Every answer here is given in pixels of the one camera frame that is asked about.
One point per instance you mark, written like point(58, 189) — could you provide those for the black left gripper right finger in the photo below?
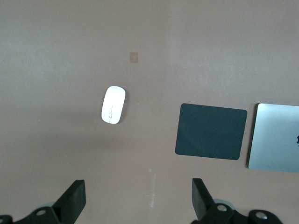
point(205, 205)

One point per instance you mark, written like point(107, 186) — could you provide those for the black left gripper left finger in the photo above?
point(70, 205)

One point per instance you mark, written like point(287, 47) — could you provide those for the silver closed laptop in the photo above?
point(273, 140)

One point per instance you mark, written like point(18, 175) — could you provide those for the black mouse pad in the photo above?
point(210, 131)

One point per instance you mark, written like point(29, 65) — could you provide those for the white computer mouse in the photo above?
point(113, 102)

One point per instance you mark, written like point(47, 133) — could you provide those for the small brown tape patch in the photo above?
point(134, 57)

